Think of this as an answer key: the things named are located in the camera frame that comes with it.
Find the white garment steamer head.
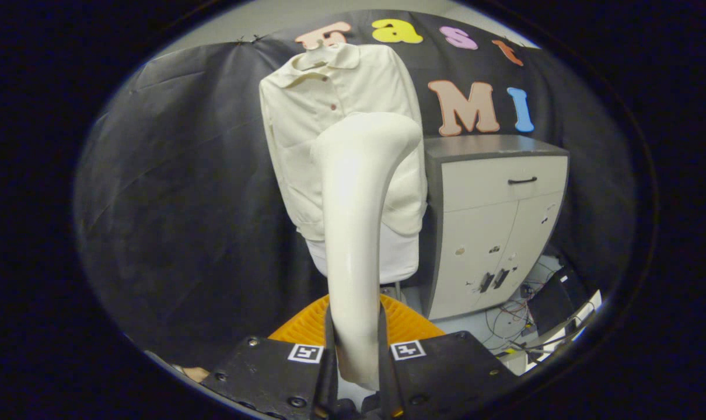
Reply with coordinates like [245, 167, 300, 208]
[311, 112, 424, 391]

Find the white clothes hanger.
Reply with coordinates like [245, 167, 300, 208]
[298, 41, 345, 71]

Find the white plastic strip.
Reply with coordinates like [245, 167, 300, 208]
[499, 289, 603, 374]

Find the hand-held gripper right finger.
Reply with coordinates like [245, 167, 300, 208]
[378, 295, 520, 420]

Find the black box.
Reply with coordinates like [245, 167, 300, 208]
[528, 265, 587, 336]

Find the tangle of cables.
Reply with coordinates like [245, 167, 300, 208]
[484, 257, 558, 354]

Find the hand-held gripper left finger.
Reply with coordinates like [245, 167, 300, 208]
[201, 295, 338, 420]

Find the cream button-up shirt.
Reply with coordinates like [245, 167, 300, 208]
[258, 42, 428, 243]

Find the grey and white cabinet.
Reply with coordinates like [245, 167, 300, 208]
[420, 135, 571, 320]

